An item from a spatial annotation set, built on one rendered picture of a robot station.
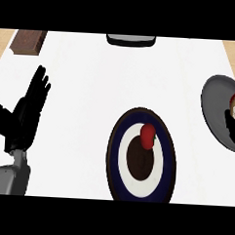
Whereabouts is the blue and white plate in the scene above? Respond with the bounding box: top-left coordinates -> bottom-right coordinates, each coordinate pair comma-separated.
103,104 -> 180,205

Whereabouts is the grey round plate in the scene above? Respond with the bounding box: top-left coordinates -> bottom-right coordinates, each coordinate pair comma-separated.
197,73 -> 235,153

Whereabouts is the brown rectangular block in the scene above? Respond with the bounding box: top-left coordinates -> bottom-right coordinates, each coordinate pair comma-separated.
9,28 -> 49,58

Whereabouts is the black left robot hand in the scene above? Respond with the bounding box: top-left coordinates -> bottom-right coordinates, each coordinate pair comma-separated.
0,62 -> 54,156

